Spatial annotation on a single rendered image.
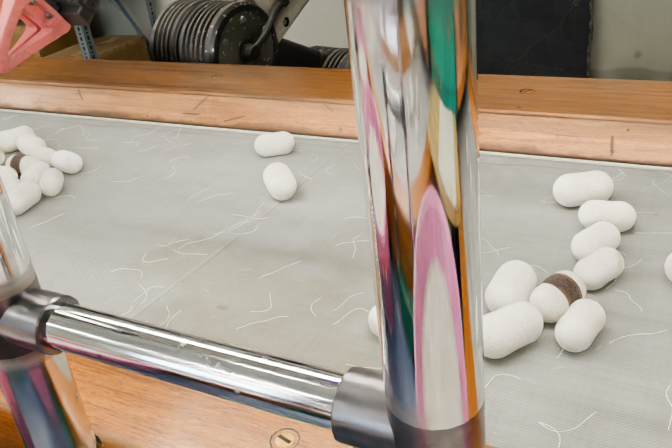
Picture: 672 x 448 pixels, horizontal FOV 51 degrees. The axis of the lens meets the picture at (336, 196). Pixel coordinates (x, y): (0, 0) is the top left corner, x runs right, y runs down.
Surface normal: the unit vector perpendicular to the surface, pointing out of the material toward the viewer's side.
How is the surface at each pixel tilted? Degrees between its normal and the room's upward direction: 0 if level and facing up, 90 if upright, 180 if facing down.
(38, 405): 90
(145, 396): 0
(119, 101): 45
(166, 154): 0
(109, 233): 0
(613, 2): 89
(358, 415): 56
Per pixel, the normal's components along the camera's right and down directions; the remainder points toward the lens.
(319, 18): -0.45, 0.45
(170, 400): -0.11, -0.88
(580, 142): -0.40, -0.31
